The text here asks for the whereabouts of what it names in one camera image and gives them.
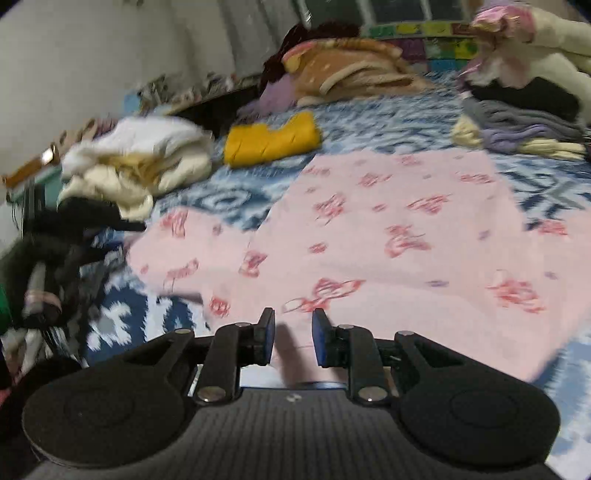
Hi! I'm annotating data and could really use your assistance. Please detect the cream clothes pile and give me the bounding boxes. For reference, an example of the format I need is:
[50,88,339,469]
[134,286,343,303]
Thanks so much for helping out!
[58,115,215,220]

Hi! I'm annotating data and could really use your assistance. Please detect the purple cloth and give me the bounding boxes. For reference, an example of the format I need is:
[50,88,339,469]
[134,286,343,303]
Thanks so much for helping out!
[238,74,305,118]

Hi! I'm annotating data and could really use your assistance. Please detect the lavender folded garment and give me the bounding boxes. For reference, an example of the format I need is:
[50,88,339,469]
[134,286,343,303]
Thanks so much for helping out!
[480,127,587,155]

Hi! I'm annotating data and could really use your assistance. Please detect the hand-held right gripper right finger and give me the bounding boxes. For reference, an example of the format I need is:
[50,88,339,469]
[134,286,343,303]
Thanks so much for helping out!
[311,308,455,407]

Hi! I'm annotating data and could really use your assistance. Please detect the dark maroon dotted cloth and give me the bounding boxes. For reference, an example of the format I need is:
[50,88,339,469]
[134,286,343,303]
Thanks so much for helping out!
[259,21,363,93]

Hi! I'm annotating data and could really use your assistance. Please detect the pale yellow folded garment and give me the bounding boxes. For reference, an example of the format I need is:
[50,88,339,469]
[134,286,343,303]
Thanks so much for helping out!
[451,115,589,162]

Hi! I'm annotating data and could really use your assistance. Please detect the cream quilt with pink satin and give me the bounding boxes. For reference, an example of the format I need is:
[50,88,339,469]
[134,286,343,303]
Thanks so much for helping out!
[457,0,591,100]

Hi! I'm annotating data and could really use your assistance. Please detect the dark clothes pile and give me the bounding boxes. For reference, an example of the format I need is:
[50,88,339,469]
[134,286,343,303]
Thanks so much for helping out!
[0,196,148,370]

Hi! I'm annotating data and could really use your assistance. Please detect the colourful alphabet mat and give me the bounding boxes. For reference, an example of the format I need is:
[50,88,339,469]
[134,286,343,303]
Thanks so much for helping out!
[360,19,485,75]

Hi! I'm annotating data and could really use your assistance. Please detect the pink printed garment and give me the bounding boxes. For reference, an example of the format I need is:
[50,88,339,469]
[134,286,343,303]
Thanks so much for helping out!
[124,150,591,384]

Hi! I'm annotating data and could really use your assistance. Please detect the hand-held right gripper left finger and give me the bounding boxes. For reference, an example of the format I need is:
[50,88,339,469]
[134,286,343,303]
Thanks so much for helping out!
[139,307,276,407]

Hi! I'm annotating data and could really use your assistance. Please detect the grey folded garment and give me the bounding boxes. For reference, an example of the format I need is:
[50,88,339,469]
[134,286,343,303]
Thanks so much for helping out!
[462,97,587,139]

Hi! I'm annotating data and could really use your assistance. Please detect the black folded garment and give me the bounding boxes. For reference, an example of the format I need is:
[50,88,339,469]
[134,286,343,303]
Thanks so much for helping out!
[471,76,583,123]

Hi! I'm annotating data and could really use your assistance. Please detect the blue white patterned blanket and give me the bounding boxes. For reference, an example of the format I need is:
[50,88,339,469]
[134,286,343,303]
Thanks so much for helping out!
[83,69,591,476]

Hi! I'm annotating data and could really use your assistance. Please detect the brown dotted fleece garment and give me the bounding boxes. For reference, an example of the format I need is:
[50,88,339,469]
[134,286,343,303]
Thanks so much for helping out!
[281,38,437,107]

